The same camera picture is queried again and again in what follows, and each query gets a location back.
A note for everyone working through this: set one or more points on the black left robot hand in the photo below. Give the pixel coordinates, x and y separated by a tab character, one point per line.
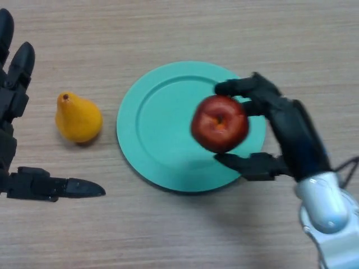
8	106

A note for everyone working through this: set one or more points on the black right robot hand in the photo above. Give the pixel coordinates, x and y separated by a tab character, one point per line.
297	134

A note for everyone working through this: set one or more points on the red apple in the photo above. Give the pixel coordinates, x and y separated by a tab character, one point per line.
220	124

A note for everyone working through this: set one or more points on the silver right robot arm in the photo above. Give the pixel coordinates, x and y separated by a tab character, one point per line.
328	207

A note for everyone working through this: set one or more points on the green round plate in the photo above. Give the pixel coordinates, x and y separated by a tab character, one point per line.
162	131

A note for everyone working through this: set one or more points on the yellow pear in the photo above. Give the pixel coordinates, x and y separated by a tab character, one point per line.
78	122

